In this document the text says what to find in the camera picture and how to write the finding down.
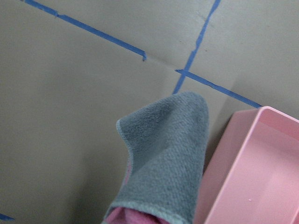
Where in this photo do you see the grey and magenta cloth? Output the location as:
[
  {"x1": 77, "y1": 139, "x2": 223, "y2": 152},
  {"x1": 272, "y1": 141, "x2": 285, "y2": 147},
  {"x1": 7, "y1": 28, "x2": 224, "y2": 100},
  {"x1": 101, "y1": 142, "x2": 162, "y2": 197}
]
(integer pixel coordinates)
[{"x1": 103, "y1": 92, "x2": 209, "y2": 224}]

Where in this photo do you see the pink plastic bin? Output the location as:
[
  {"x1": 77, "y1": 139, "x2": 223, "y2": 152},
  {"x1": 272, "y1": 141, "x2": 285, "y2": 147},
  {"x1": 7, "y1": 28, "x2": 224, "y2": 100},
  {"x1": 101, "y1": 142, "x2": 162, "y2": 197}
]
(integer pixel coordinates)
[{"x1": 194, "y1": 106, "x2": 299, "y2": 224}]

